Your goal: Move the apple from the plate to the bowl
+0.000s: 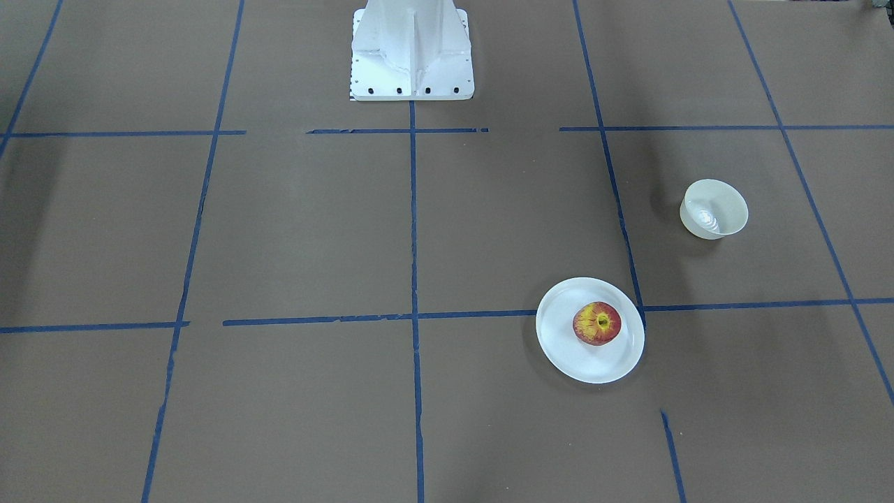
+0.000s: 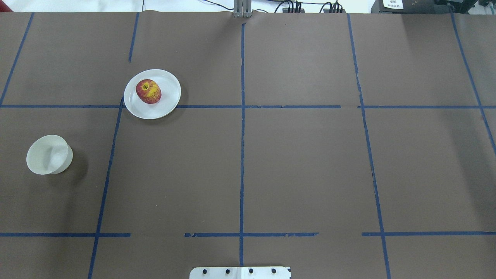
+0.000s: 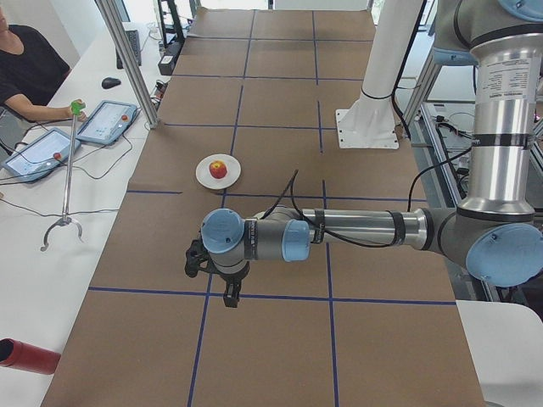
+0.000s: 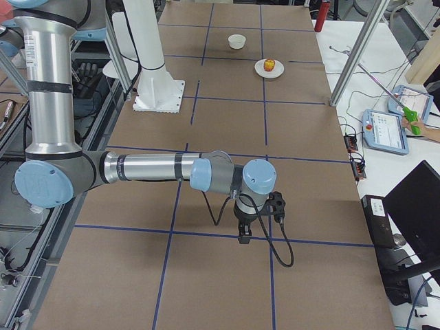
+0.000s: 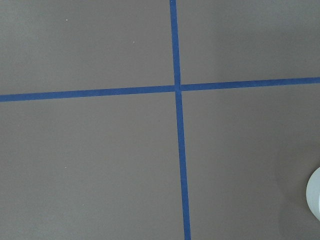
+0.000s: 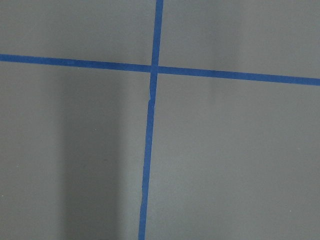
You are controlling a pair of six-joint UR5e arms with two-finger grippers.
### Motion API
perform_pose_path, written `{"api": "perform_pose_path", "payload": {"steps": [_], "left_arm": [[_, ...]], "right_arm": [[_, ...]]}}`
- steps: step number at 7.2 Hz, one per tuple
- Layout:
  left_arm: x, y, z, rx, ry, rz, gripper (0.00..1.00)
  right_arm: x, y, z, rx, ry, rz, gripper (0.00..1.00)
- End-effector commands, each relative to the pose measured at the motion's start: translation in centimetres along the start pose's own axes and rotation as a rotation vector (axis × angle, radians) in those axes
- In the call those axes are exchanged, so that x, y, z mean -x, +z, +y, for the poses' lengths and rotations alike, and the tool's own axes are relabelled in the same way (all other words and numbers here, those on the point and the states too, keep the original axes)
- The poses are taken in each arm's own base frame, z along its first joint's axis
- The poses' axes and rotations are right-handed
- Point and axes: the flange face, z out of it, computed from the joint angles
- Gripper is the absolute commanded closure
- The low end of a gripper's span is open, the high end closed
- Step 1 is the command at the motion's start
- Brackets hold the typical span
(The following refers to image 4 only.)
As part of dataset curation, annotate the red yellow apple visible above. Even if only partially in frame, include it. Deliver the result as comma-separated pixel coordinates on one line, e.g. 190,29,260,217
263,58,276,72

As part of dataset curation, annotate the white plate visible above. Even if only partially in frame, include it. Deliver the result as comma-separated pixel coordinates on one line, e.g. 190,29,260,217
254,58,285,79

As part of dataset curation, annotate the white bowl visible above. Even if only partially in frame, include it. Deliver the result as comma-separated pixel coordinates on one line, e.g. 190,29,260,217
228,34,247,50

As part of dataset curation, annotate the person's hand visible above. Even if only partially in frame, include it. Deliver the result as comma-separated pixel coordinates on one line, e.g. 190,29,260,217
401,118,429,138

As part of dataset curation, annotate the lower orange circuit board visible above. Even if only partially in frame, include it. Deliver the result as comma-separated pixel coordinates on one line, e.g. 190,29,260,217
350,157,366,182

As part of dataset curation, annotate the orange circuit board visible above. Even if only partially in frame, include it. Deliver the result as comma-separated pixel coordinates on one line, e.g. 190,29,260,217
343,134,358,153
350,157,366,182

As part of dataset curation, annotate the upper orange circuit board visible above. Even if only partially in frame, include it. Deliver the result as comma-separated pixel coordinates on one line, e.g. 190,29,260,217
343,134,358,153

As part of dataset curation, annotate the black computer box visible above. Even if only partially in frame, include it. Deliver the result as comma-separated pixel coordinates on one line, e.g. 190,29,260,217
361,195,395,249

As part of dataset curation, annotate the near blue teach pendant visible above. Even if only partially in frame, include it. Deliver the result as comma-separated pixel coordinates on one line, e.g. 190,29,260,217
362,109,409,155

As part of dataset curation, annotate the blue teach pendant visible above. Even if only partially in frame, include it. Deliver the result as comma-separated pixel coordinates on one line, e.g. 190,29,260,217
362,109,409,155
392,85,434,123

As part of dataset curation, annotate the black monitor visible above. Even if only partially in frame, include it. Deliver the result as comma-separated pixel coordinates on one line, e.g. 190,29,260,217
384,160,439,261

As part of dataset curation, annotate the far blue teach pendant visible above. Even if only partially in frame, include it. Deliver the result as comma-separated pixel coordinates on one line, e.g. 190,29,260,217
392,85,434,123

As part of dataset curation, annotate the red bottle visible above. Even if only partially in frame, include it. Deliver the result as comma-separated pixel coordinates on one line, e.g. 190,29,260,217
314,0,331,33

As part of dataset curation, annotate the wooden board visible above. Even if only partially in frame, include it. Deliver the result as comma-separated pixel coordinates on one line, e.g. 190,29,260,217
405,27,439,85

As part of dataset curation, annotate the black camera cable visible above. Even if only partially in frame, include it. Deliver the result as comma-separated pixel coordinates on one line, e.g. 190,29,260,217
203,190,295,268

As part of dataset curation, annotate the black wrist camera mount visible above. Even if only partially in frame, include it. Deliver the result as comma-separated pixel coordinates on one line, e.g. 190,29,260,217
263,191,286,222

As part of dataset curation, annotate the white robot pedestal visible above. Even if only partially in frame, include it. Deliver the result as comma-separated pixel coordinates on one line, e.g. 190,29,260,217
112,1,185,113

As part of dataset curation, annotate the green handled grabber tool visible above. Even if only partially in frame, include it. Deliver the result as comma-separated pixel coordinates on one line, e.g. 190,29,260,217
357,63,418,122

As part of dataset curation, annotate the aluminium frame post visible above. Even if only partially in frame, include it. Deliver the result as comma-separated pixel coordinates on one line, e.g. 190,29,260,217
329,0,389,107

